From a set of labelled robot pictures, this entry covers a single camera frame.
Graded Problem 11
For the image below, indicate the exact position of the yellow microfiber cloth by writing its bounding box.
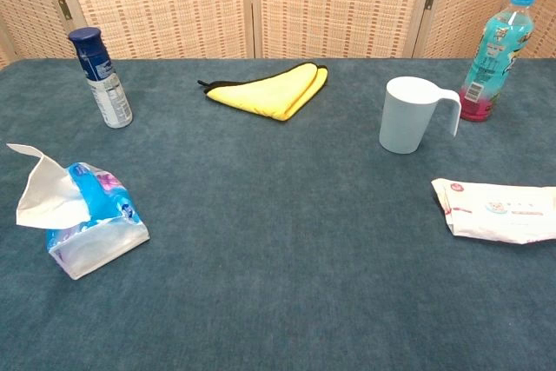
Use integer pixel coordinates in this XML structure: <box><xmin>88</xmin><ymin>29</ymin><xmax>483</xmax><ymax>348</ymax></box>
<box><xmin>197</xmin><ymin>61</ymin><xmax>329</xmax><ymax>123</ymax></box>

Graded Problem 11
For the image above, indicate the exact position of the woven bamboo folding screen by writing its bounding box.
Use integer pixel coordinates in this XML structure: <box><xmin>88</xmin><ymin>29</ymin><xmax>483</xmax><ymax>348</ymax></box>
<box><xmin>0</xmin><ymin>0</ymin><xmax>556</xmax><ymax>70</ymax></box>

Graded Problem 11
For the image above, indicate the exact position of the white tissue sheet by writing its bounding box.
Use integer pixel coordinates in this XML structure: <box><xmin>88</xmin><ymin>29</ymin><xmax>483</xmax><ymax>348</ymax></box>
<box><xmin>5</xmin><ymin>142</ymin><xmax>91</xmax><ymax>230</ymax></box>

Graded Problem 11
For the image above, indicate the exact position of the white wet wipes pack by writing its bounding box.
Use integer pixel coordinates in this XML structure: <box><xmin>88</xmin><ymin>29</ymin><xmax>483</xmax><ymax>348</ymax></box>
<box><xmin>430</xmin><ymin>177</ymin><xmax>556</xmax><ymax>246</ymax></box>

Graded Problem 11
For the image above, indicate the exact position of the blue capped spray can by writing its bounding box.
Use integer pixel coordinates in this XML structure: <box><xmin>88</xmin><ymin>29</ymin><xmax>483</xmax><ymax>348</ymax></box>
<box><xmin>68</xmin><ymin>26</ymin><xmax>134</xmax><ymax>129</ymax></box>

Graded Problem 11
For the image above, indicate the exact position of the blue plastic tissue pack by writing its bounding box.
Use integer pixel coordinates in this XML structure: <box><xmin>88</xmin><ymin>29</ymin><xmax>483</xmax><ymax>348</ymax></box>
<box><xmin>45</xmin><ymin>162</ymin><xmax>151</xmax><ymax>282</ymax></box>

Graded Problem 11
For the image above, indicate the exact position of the teal table cloth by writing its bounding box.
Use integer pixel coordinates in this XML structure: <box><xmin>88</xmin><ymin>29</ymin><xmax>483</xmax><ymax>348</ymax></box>
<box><xmin>0</xmin><ymin>57</ymin><xmax>556</xmax><ymax>371</ymax></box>

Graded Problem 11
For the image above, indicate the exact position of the teal drink bottle blue cap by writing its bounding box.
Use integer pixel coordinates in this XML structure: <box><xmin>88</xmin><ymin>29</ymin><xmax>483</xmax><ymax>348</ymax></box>
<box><xmin>459</xmin><ymin>0</ymin><xmax>539</xmax><ymax>123</ymax></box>

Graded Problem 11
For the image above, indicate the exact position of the pale blue handled cup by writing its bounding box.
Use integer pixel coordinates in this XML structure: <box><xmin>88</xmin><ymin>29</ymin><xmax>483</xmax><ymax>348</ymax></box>
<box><xmin>378</xmin><ymin>76</ymin><xmax>461</xmax><ymax>155</ymax></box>

